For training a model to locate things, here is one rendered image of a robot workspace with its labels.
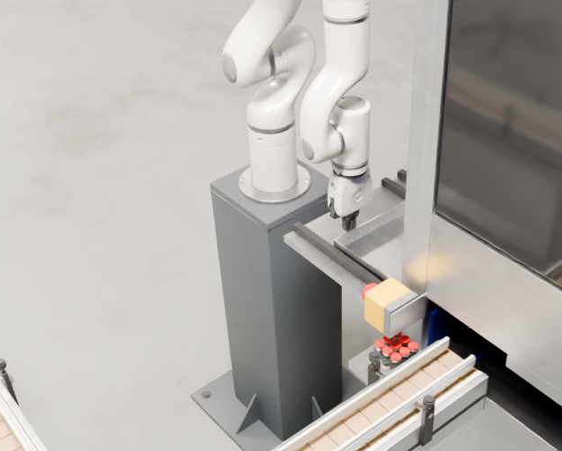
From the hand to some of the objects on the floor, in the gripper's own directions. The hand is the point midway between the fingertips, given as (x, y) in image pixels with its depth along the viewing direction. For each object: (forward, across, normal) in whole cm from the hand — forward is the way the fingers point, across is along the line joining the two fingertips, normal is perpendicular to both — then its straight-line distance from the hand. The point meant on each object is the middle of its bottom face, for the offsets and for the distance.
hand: (348, 223), depth 190 cm
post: (+92, +10, +34) cm, 98 cm away
